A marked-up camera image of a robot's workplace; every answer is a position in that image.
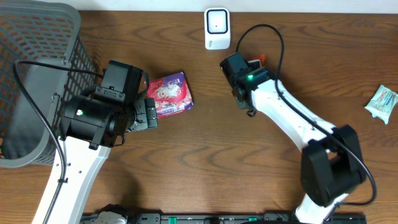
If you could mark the orange brown snack bar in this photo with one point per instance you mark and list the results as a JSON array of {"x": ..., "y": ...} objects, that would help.
[{"x": 261, "y": 58}]

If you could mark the red purple snack packet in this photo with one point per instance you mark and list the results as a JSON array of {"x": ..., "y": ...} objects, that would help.
[{"x": 171, "y": 94}]

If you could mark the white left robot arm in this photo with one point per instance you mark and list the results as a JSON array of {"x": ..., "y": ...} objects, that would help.
[{"x": 89, "y": 129}]

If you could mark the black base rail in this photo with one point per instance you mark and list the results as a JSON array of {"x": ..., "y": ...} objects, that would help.
[{"x": 155, "y": 218}]

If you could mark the light teal wipes packet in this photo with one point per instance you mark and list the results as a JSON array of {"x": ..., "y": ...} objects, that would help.
[{"x": 382, "y": 103}]

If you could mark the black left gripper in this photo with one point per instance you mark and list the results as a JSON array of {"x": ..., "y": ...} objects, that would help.
[{"x": 150, "y": 112}]

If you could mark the white barcode scanner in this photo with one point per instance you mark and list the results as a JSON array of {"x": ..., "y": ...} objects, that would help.
[{"x": 217, "y": 28}]

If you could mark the grey plastic mesh basket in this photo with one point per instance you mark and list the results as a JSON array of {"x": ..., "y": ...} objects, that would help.
[{"x": 54, "y": 66}]

